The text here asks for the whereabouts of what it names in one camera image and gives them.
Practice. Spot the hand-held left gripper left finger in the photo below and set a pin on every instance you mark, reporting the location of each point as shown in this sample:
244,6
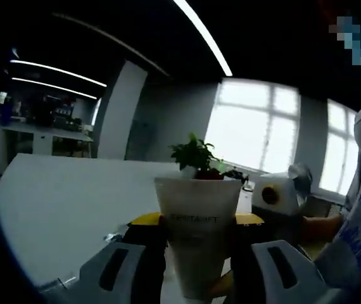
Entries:
120,272

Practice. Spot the white skincare tube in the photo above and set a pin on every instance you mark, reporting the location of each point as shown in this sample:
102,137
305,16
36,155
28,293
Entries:
196,202

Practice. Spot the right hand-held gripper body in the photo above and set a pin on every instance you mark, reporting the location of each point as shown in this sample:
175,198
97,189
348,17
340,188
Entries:
282,190

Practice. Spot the green plant white pot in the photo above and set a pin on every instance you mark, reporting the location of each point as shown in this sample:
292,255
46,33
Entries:
196,155

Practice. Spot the dark red plant pot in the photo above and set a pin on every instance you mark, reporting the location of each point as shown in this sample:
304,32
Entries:
209,174

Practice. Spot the window with white frames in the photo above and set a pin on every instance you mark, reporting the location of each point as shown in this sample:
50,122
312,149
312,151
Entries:
247,126

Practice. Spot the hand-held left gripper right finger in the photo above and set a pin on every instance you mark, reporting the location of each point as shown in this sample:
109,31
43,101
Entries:
278,272

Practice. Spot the white office workbench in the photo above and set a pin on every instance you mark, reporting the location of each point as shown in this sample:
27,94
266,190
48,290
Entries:
44,134

